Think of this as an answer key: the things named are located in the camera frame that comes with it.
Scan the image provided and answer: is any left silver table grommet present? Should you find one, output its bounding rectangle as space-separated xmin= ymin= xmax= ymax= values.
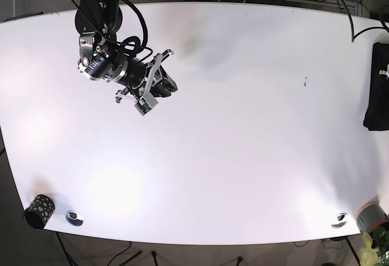
xmin=65 ymin=211 xmax=83 ymax=227

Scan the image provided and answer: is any silver table grommet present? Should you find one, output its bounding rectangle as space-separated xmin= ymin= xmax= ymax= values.
xmin=331 ymin=213 xmax=349 ymax=229
xmin=65 ymin=211 xmax=83 ymax=227

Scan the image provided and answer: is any black T-shirt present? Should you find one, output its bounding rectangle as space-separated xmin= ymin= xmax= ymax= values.
xmin=363 ymin=43 xmax=388 ymax=131

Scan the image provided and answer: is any black gold-dotted cup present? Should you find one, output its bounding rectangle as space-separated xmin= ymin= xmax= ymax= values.
xmin=23 ymin=194 xmax=55 ymax=230

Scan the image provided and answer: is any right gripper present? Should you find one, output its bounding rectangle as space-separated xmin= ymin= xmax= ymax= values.
xmin=115 ymin=49 xmax=178 ymax=115

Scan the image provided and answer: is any green potted plant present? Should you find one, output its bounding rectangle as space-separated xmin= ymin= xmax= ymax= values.
xmin=359 ymin=226 xmax=388 ymax=266

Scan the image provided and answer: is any grey flower pot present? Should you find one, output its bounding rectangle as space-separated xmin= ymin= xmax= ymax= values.
xmin=356 ymin=202 xmax=388 ymax=234

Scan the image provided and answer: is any right silver table grommet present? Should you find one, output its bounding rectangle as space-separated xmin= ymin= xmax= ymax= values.
xmin=331 ymin=213 xmax=349 ymax=229

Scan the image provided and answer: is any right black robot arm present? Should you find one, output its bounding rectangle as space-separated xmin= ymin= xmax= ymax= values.
xmin=75 ymin=0 xmax=178 ymax=115

